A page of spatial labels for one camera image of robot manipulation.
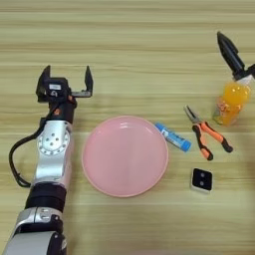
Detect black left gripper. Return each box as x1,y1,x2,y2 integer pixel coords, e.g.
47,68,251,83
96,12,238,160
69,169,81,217
35,65,95,108

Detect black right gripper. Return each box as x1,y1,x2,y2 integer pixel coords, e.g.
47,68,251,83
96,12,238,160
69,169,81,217
216,31,255,83

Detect orange juice bottle white cap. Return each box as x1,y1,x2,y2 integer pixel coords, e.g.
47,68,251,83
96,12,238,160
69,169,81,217
212,74,252,128

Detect blue tube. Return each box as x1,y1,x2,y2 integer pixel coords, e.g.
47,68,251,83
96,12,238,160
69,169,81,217
153,122,193,153

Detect left gripper labelled black box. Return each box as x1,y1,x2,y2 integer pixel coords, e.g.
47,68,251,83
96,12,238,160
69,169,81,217
47,77,70,98

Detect pink round plate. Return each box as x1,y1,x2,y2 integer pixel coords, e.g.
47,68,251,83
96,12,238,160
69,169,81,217
81,115,169,198

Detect small black square white-based device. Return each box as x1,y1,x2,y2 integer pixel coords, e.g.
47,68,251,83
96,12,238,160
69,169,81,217
189,167,214,194

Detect orange black handled pliers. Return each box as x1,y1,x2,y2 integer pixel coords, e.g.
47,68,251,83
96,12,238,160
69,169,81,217
183,105,234,161

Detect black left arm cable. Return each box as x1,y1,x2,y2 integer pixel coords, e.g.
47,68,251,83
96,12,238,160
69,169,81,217
8,116,51,188

